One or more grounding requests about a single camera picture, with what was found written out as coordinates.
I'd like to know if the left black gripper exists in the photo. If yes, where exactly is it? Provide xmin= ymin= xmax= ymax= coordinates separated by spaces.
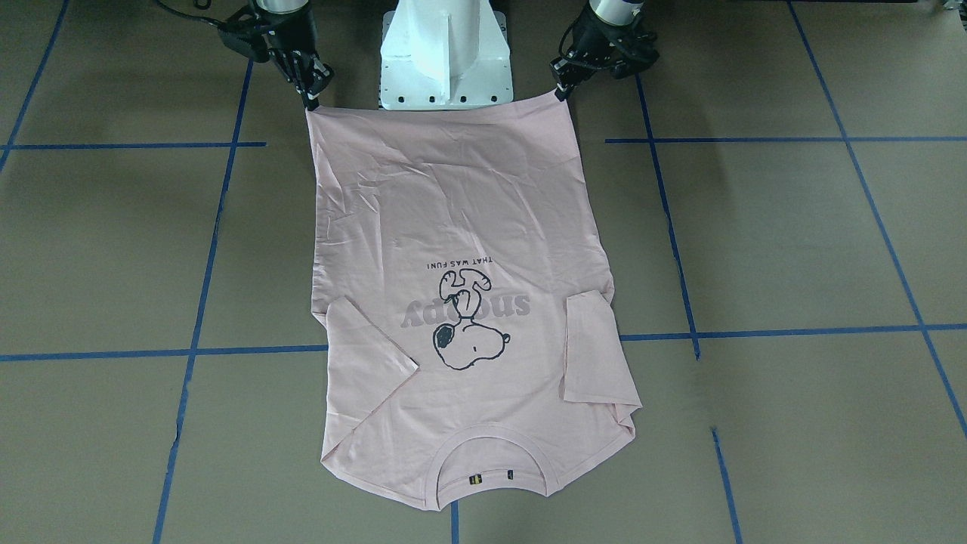
xmin=550 ymin=15 xmax=649 ymax=102

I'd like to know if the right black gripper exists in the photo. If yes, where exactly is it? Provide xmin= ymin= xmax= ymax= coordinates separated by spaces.
xmin=261 ymin=11 xmax=334 ymax=111

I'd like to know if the pink Snoopy t-shirt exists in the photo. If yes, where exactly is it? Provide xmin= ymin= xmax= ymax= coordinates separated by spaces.
xmin=305 ymin=92 xmax=641 ymax=511

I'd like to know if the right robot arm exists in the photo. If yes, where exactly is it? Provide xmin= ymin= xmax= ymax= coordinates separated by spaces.
xmin=255 ymin=1 xmax=335 ymax=111

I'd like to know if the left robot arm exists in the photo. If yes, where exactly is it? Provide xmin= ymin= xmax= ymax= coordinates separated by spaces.
xmin=550 ymin=1 xmax=660 ymax=102

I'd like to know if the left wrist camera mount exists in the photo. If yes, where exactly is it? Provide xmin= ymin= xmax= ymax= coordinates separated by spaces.
xmin=609 ymin=31 xmax=660 ymax=80

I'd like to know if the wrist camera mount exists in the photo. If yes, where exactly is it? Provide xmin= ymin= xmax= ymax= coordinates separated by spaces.
xmin=609 ymin=31 xmax=660 ymax=80
xmin=217 ymin=5 xmax=270 ymax=64

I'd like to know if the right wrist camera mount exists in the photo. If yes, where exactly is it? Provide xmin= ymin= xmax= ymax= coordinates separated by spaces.
xmin=217 ymin=5 xmax=270 ymax=64

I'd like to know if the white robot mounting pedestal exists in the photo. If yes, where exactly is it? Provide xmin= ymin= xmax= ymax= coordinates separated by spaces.
xmin=378 ymin=1 xmax=514 ymax=111

